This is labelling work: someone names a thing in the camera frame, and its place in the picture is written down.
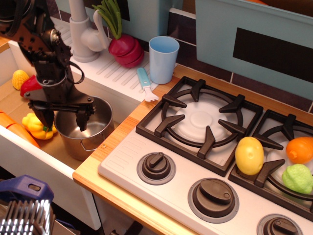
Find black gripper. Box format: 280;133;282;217
23;51;95;132

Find stainless steel pot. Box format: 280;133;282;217
54;97;114;161

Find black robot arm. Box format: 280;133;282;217
0;0;95;131

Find left stove knob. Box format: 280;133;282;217
137;152;176;186

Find stove knob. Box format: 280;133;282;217
137;152;176;186
257;214;303;235
188;178;240;224

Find silver stove panel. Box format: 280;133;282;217
98;131;313;235

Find middle stove knob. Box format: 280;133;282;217
188;178;240;224

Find right stove knob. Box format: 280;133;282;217
257;214;303;235

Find yellow toy bell pepper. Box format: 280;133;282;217
22;113;57;140

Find red toy pepper piece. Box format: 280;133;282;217
20;75;42;97

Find orange toy carrot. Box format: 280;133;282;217
0;110;40;148

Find yellow toy corn piece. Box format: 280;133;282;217
12;70;29;90

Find white toy sink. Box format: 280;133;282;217
0;17;178;231

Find grey toy faucet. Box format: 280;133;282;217
69;0;110;63

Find red toy radish with greens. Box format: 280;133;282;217
93;0;144;68

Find silver finned heatsink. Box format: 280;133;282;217
0;200;55;235

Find light blue plastic cup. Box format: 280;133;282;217
149;36;180;85

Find yellow toy potato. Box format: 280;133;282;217
235;137;264;175

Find right black burner grate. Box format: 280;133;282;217
228;110;313;221

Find teal cabinet with dark window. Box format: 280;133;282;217
196;0;313;99

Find orange toy fruit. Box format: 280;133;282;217
286;137;313;164

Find green toy lettuce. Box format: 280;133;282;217
282;164;313;194

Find black cable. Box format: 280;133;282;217
69;61;85;85

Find blue handled toy fork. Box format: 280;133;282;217
136;68;158;102

